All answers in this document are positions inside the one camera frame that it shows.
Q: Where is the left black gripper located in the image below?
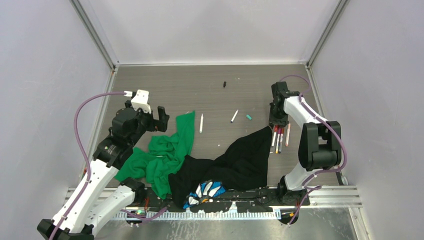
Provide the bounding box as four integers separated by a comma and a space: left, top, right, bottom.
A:
125, 100, 168, 146

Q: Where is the white pen pink tip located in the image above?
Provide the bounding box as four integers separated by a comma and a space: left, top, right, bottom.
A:
285, 123, 291, 147

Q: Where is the white pen blue tip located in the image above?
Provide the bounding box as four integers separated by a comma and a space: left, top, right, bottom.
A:
277, 127, 284, 154

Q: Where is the white pen red cap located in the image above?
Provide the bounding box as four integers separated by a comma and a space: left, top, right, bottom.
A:
271, 125, 279, 147

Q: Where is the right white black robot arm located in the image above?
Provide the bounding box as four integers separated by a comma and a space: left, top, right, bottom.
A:
268, 81, 342, 206

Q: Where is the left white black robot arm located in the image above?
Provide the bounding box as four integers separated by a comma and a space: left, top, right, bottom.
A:
37, 104, 170, 240

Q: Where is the white pen black clip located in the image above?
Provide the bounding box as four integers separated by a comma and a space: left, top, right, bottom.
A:
230, 109, 239, 123

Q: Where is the green cloth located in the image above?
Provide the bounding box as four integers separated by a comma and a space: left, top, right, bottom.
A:
114, 111, 196, 199

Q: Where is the black cloth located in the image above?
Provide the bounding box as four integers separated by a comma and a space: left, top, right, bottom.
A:
168, 126, 272, 208

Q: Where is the blue white patterned cloth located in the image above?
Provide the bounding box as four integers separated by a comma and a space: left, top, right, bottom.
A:
183, 180, 227, 209

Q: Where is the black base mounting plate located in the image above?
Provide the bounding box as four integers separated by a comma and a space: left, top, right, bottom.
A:
129, 187, 310, 213

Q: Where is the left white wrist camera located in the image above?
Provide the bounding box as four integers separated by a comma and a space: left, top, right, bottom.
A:
130, 89, 152, 114

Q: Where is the aluminium front rail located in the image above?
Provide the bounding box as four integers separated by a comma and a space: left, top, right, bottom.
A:
62, 185, 363, 222

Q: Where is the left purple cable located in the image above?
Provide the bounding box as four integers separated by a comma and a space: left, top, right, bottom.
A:
47, 91, 170, 240

